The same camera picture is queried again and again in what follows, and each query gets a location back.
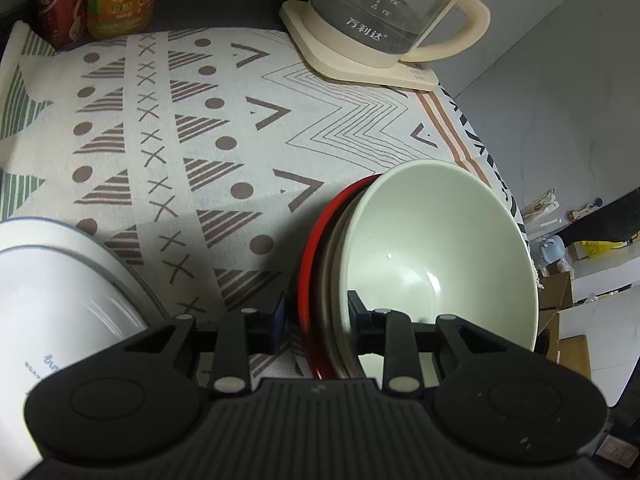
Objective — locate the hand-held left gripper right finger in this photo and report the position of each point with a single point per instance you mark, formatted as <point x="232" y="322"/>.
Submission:
<point x="356" y="317"/>

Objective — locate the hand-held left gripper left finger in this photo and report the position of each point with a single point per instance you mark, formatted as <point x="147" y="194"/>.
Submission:
<point x="277" y="320"/>

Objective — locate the brown plate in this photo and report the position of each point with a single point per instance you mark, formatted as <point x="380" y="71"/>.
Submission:
<point x="330" y="280"/>

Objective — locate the red plate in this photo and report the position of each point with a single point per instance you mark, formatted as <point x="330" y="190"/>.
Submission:
<point x="307" y="285"/>

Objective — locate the pale green bowl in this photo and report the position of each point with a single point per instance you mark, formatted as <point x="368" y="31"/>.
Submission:
<point x="440" y="240"/>

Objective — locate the white plate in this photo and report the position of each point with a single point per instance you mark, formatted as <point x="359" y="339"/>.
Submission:
<point x="60" y="290"/>

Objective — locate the patterned tablecloth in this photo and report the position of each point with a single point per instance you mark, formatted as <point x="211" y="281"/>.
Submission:
<point x="200" y="135"/>

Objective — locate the cardboard box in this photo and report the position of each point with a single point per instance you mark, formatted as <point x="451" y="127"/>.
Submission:
<point x="555" y="290"/>
<point x="572" y="355"/>

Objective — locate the light blue container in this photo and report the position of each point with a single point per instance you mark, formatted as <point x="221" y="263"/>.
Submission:
<point x="550" y="250"/>

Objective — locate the cream kettle base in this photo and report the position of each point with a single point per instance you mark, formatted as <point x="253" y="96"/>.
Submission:
<point x="340" y="67"/>

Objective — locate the yellow bag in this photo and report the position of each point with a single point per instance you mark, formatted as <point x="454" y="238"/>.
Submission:
<point x="597" y="249"/>

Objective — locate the white board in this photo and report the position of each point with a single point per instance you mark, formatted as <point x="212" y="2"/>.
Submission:
<point x="610" y="330"/>

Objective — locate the red labelled can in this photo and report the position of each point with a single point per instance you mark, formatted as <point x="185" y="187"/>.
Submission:
<point x="60" y="5"/>

